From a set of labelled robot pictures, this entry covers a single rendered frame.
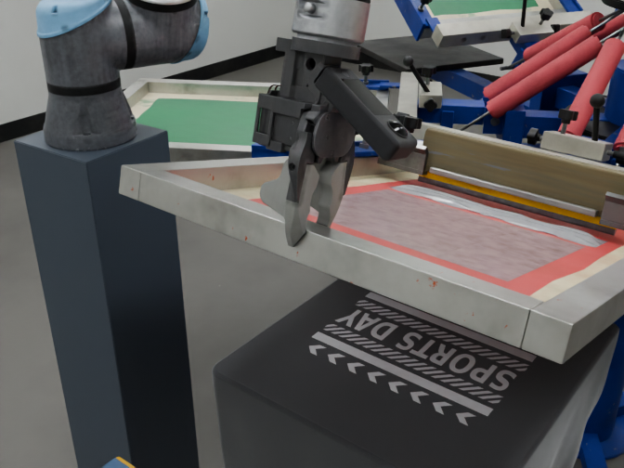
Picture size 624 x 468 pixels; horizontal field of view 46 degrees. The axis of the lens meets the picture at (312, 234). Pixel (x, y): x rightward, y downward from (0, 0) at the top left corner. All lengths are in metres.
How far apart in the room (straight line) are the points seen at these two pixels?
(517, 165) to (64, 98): 0.74
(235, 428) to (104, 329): 0.34
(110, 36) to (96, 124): 0.14
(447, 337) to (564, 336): 0.53
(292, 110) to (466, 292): 0.25
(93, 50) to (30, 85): 3.91
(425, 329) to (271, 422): 0.30
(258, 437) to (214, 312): 1.89
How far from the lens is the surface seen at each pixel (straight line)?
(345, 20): 0.75
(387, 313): 1.23
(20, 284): 3.36
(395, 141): 0.72
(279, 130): 0.78
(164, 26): 1.24
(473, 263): 0.91
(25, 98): 5.11
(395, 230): 0.99
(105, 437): 1.55
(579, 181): 1.26
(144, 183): 0.94
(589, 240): 1.19
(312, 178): 0.76
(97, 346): 1.40
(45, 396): 2.69
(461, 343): 1.18
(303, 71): 0.78
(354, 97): 0.74
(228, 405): 1.12
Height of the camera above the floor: 1.63
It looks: 27 degrees down
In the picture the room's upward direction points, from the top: straight up
